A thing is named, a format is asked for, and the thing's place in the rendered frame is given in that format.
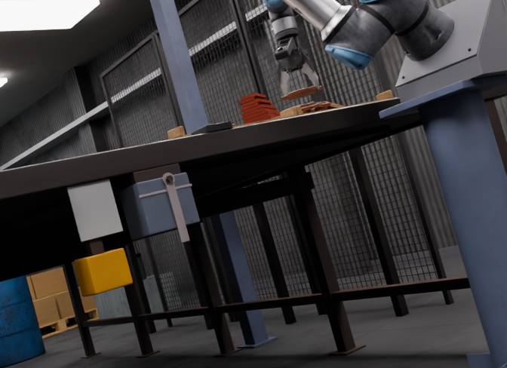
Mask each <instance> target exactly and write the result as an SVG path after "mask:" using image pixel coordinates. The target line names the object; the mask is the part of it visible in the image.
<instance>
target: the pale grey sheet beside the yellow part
mask: <svg viewBox="0 0 507 368"><path fill-rule="evenodd" d="M66 189H67V192H68V195H69V200H70V203H71V206H72V212H73V214H74V217H75V223H76V225H77V229H78V233H79V237H80V240H81V242H82V241H88V240H91V239H94V238H99V237H102V236H106V235H111V234H114V233H117V232H122V231H123V228H122V225H121V220H120V217H119V214H118V209H117V206H116V203H115V198H114V195H113V192H112V187H111V184H110V181H109V179H103V180H100V181H96V182H89V183H85V184H81V185H77V186H70V187H67V188H66Z"/></svg>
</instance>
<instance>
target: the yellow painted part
mask: <svg viewBox="0 0 507 368"><path fill-rule="evenodd" d="M84 246H85V249H86V252H87V255H88V257H87V258H83V259H80V260H77V261H74V267H75V272H76V275H77V278H78V283H79V286H80V290H81V294H82V296H83V297H86V296H93V295H97V294H100V293H105V292H107V291H110V290H114V289H117V288H119V287H123V286H127V285H129V284H132V283H133V280H132V277H131V272H130V269H129V266H128V261H127V257H126V255H125V251H124V248H119V249H117V250H111V251H109V252H105V250H104V247H103V242H102V239H101V237H99V238H94V239H91V240H88V241H84Z"/></svg>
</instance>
